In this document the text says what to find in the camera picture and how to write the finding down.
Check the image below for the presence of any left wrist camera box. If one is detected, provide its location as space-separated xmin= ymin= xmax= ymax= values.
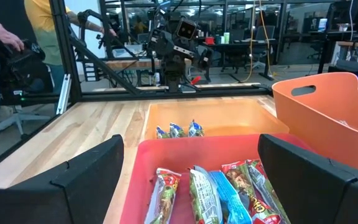
xmin=175 ymin=17 xmax=199 ymax=41

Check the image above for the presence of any yellow hanging cable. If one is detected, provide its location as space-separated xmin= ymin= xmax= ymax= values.
xmin=241 ymin=0 xmax=279 ymax=83

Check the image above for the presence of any black aluminium rig frame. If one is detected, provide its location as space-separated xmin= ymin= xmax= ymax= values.
xmin=0 ymin=0 xmax=273 ymax=180

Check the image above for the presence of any silver metal strut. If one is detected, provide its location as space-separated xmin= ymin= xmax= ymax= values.
xmin=56 ymin=73 xmax=73 ymax=115

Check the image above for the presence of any green white cup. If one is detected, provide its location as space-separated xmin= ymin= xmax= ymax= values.
xmin=215 ymin=32 xmax=231 ymax=45

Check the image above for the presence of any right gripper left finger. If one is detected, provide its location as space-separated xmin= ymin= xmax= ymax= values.
xmin=0 ymin=134 xmax=126 ymax=224

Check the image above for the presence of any translucent pink shallow bin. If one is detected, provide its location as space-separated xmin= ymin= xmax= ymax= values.
xmin=119 ymin=133 xmax=315 ymax=224

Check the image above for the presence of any wooden workbench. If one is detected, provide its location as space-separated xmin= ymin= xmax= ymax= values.
xmin=104 ymin=57 xmax=192 ymax=72

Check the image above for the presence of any orange plastic basket with handles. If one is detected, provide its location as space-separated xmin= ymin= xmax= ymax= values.
xmin=271 ymin=72 xmax=358 ymax=175

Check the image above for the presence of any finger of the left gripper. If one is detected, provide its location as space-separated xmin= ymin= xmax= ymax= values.
xmin=148 ymin=30 xmax=163 ymax=54
xmin=197 ymin=46 xmax=213 ymax=71

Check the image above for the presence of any translucent orange shallow bin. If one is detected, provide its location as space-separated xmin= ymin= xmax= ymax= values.
xmin=143 ymin=98 xmax=290 ymax=141

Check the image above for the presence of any light blue granola bar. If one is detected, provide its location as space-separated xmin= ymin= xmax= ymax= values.
xmin=155 ymin=125 xmax=171 ymax=139
xmin=187 ymin=119 xmax=205 ymax=138
xmin=168 ymin=122 xmax=186 ymax=139

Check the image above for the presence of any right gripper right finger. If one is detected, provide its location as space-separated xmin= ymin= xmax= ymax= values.
xmin=257 ymin=133 xmax=358 ymax=224

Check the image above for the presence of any bright blue granola bar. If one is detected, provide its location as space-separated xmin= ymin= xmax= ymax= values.
xmin=209 ymin=170 xmax=253 ymax=224

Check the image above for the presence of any office chair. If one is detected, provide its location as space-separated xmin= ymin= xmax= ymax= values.
xmin=0 ymin=83 xmax=52 ymax=144

